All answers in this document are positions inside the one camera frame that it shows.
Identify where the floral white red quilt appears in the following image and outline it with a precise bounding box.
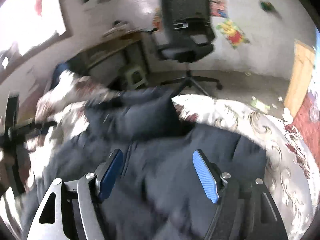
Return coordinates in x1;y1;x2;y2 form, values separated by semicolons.
31;70;319;239

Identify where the wooden desk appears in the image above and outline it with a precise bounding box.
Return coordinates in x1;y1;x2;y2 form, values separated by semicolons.
67;28;151;81

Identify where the blue pillow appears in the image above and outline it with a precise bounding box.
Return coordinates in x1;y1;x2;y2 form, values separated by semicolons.
50;62;70;90

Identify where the light wooden board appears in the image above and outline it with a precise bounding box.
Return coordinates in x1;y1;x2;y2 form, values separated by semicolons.
284;40;315;118

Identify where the window with wooden frame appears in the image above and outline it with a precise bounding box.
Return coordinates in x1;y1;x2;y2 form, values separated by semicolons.
1;0;72;72

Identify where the small plastic stool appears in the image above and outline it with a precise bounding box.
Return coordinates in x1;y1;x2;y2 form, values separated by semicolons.
124;64;149;89

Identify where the colourful cartoon wall poster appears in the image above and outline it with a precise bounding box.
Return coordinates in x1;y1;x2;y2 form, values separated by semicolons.
210;0;228;18

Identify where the dark navy puffer jacket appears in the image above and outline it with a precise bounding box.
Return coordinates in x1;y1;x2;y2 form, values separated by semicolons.
22;88;266;239

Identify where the green wall picture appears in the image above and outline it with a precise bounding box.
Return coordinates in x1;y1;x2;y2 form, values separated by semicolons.
259;1;277;13

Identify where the Winnie the Pooh sticker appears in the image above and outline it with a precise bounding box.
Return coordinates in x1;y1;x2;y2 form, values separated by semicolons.
216;19;250;49

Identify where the black office chair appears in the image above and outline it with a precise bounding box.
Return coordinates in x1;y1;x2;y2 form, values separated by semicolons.
154;0;222;96

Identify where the blue cartoon wardrobe curtain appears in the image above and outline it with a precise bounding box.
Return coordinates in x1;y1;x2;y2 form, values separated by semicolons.
291;29;320;163

